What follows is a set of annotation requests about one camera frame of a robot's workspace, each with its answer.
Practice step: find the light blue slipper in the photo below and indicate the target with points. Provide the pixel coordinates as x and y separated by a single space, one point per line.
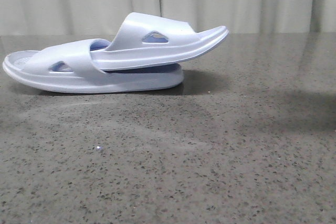
145 41
69 68

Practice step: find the beige curtain backdrop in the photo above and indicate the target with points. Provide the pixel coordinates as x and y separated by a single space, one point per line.
68 17

